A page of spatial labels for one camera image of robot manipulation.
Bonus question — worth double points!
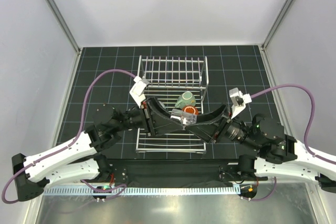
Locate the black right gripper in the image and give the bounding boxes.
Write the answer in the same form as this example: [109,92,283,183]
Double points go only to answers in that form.
[183,101,259,151]

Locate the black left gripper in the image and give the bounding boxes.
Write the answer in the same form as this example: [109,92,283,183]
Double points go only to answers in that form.
[113,97,184,137]

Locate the orange brown ceramic mug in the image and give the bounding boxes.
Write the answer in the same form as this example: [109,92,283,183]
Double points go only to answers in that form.
[182,105,198,115]

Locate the small clear shot glass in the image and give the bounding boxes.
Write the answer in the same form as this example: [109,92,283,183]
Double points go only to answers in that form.
[170,109,197,125]

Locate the mint green ceramic mug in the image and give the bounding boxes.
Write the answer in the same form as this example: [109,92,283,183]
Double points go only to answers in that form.
[174,91,196,109]

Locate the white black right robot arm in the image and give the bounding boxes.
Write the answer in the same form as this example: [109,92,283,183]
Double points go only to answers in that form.
[183,105,335,193]

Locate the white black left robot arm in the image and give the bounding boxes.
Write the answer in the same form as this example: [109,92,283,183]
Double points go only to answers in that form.
[11,98,185,202]

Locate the black grid table mat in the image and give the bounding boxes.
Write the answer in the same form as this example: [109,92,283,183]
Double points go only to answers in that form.
[56,45,279,159]

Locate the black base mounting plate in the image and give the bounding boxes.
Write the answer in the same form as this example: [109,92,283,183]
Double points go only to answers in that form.
[108,158,267,188]

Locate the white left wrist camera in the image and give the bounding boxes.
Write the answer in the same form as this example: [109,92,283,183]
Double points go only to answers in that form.
[129,76,150,107]

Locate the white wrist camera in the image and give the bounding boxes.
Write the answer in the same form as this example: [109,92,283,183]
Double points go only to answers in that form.
[229,88,251,119]
[129,76,150,107]

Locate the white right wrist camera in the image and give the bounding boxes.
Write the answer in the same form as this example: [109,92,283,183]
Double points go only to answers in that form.
[229,88,251,119]

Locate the chrome wire dish rack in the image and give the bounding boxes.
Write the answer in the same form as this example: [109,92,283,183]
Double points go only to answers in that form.
[135,56,209,154]

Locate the perforated aluminium cable rail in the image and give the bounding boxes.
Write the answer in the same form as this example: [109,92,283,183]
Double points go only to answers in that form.
[44,185,240,196]

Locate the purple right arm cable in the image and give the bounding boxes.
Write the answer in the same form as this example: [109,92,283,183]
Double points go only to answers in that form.
[249,83,336,161]

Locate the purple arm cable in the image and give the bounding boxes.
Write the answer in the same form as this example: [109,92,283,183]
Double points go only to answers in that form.
[249,83,336,161]
[1,69,137,204]

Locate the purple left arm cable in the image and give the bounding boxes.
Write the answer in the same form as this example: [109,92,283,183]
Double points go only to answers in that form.
[1,69,137,204]

